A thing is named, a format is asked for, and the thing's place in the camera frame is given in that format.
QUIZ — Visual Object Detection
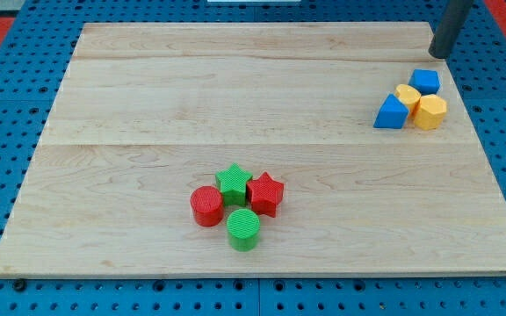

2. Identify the green cylinder block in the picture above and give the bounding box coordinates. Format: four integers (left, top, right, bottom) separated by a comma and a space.
227, 209, 261, 252

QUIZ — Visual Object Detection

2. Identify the blue cube block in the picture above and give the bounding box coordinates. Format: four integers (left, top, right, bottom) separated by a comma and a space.
408, 68, 440, 95

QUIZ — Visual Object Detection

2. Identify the red star block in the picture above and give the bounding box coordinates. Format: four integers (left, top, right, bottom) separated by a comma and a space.
246, 172, 285, 218

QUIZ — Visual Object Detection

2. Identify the green star block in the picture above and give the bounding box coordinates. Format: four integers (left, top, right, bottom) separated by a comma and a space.
215, 163, 252, 206

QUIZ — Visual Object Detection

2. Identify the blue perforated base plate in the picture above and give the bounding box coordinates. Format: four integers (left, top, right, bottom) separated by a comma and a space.
0, 0, 506, 315

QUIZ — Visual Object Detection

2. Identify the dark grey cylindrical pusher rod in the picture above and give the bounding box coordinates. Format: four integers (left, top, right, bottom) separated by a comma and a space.
428, 0, 473, 59

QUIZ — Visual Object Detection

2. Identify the light wooden board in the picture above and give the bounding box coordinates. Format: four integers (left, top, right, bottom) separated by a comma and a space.
0, 22, 506, 279

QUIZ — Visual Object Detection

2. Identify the blue triangular prism block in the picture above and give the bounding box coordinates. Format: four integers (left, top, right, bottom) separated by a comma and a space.
373, 94, 409, 129

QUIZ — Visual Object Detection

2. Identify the yellow hexagon block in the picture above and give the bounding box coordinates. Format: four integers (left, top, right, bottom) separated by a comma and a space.
413, 95, 448, 130

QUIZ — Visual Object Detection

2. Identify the red cylinder block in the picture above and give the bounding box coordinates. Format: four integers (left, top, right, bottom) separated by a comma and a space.
190, 186, 224, 227

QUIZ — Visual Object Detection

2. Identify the yellow pentagon block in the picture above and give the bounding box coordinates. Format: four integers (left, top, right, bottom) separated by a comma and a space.
394, 84, 422, 116

